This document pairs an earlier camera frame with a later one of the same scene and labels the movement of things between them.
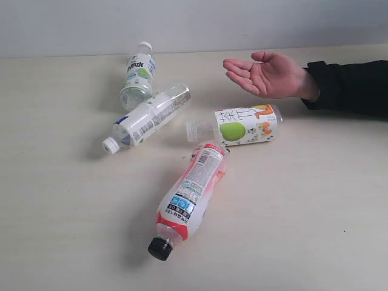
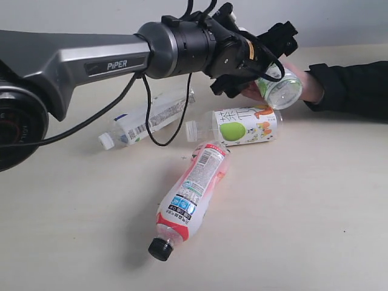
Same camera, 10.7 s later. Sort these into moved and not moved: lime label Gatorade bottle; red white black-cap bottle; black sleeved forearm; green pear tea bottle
Moved: lime label Gatorade bottle
Not moved: green pear tea bottle; red white black-cap bottle; black sleeved forearm
